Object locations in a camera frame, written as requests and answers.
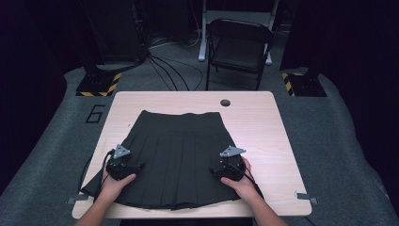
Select black floor cable bundle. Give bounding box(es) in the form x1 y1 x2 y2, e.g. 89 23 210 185
146 52 205 92

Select person's left hand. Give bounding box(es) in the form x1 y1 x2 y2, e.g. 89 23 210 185
99 163 137 202

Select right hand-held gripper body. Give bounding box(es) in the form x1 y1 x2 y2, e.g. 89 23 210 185
218 145 247 183

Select left hand-held gripper cable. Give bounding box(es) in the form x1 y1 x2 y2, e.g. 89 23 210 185
93 150 116 202

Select hand-held gripper cable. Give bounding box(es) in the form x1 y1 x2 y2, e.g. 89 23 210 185
93 150 116 202
225 160 265 201

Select black yellow-striped stand base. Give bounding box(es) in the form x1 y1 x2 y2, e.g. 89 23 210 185
280 72 327 98
74 70 122 98

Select white floor cables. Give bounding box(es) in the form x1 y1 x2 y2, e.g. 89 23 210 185
149 12 203 51

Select black equipment cabinet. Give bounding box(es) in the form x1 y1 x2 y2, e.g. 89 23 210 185
79 0 149 68

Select black curtain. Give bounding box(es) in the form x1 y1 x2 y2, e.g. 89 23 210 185
0 0 83 194
279 0 399 210

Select grey table edge bracket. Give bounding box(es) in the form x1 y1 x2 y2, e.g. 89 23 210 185
295 191 319 205
67 193 90 205

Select black pleated skirt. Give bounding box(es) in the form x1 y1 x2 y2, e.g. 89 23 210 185
79 109 245 211

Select black folding chair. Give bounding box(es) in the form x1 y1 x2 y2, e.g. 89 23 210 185
205 18 276 92

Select person's right hand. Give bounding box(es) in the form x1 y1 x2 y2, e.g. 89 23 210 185
220 156 260 203

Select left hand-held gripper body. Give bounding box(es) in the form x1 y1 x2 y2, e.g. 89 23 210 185
105 144 142 182

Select right hand-held gripper cable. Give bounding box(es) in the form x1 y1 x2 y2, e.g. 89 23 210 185
225 160 265 201

